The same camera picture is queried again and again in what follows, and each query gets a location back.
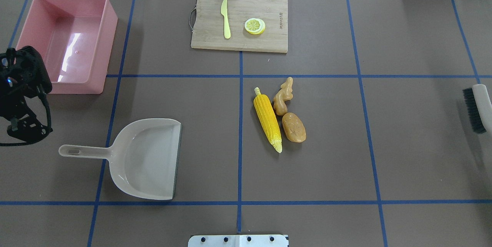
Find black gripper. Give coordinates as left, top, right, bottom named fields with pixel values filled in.
left=0, top=46, right=53, bottom=142

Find beige plastic dustpan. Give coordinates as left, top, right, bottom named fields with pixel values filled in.
left=58, top=119, right=182, bottom=201

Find yellow toy corn cob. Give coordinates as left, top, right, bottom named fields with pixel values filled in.
left=253, top=87, right=283, bottom=154

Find tan toy ginger root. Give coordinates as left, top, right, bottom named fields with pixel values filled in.
left=273, top=77, right=293, bottom=116

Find brown toy potato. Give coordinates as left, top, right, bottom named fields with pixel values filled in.
left=282, top=113, right=306, bottom=143

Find beige brush black bristles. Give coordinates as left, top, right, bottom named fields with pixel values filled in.
left=462, top=84, right=492, bottom=134

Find pink plastic bin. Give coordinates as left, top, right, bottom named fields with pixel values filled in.
left=17, top=0, right=118, bottom=94

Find yellow plastic toy knife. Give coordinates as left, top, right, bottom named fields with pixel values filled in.
left=220, top=0, right=231, bottom=39

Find bamboo cutting board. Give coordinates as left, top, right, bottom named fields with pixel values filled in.
left=190, top=0, right=288, bottom=54

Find yellow toy lemon slices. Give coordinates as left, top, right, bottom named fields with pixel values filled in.
left=244, top=18, right=266, bottom=35

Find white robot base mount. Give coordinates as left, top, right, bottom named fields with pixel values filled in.
left=188, top=234, right=289, bottom=247

